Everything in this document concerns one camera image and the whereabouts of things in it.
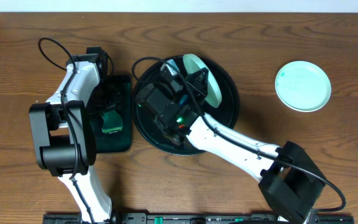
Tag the black rectangular water tray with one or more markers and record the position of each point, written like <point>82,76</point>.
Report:
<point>118,141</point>

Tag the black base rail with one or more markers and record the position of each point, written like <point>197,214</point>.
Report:
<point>142,218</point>

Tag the mint green plate with stain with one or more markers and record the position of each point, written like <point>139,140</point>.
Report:
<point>303,86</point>

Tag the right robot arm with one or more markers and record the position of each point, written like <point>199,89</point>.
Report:
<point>287,177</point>

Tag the green yellow sponge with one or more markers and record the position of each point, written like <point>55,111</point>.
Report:
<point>112,122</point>

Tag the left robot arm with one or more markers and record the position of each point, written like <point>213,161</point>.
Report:
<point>65,145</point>

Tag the round black tray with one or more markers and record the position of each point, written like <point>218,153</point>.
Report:
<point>227,112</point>

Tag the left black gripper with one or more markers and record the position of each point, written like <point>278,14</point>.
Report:
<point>110,101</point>

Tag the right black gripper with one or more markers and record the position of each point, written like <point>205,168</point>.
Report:
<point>201,89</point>

